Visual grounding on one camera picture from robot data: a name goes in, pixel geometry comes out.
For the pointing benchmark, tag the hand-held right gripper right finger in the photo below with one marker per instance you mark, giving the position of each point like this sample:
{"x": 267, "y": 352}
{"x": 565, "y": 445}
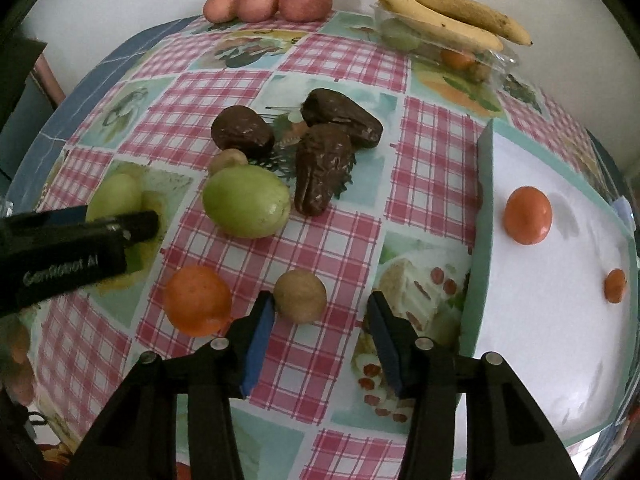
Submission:
{"x": 387, "y": 350}

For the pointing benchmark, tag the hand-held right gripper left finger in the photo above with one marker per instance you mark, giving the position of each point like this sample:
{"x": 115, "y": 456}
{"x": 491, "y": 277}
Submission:
{"x": 259, "y": 345}

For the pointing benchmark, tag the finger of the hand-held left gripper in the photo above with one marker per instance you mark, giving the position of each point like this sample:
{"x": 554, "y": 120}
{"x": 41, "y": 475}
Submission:
{"x": 135, "y": 224}

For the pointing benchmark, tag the large orange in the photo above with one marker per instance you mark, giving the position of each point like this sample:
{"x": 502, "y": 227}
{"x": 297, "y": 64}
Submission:
{"x": 197, "y": 300}

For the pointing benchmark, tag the small tan round fruit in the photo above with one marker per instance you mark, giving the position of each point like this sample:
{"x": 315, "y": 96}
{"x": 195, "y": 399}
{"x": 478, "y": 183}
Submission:
{"x": 227, "y": 161}

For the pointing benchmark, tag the large green guava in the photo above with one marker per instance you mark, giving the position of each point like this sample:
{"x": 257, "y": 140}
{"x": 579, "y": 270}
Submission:
{"x": 245, "y": 202}

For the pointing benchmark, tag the round dark brown avocado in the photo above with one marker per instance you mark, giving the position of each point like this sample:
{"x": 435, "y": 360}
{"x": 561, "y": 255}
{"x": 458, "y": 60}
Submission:
{"x": 242, "y": 130}

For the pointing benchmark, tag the white tray with teal rim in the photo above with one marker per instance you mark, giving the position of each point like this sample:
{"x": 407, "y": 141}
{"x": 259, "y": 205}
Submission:
{"x": 540, "y": 320}

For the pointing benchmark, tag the long dark brown avocado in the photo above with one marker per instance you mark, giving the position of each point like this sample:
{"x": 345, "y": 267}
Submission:
{"x": 320, "y": 170}
{"x": 342, "y": 117}

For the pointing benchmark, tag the checkered printed tablecloth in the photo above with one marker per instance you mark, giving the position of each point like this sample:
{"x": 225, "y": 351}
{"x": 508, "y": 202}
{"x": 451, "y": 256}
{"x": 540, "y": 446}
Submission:
{"x": 330, "y": 245}

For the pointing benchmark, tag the pink board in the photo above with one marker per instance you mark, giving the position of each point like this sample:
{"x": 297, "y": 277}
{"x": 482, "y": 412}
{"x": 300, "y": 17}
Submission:
{"x": 47, "y": 77}

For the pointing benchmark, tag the dark grey cabinet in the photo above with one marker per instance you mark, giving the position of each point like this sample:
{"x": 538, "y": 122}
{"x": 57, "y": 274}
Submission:
{"x": 17, "y": 80}

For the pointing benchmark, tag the small pinkish red apple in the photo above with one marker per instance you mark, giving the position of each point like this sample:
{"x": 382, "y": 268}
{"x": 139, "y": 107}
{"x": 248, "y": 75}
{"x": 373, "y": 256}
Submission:
{"x": 220, "y": 6}

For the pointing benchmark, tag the small orange tangerine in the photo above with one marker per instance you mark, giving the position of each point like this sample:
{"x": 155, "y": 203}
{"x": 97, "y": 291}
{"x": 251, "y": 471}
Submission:
{"x": 615, "y": 285}

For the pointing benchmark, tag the orange fruit in container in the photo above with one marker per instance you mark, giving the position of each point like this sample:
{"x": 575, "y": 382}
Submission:
{"x": 457, "y": 59}

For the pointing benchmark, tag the clear glass bowl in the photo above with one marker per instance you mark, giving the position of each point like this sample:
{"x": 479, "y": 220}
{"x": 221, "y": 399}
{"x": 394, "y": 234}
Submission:
{"x": 495, "y": 60}

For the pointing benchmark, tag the green fruit in container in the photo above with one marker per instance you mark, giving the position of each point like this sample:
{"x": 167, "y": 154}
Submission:
{"x": 400, "y": 36}

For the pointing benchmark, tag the pale yellow banana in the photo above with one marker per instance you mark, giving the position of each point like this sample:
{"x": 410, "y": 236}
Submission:
{"x": 430, "y": 21}

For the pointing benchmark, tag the bunch of yellow bananas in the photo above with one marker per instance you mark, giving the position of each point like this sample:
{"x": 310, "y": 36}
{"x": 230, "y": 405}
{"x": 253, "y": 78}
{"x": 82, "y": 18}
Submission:
{"x": 470, "y": 10}

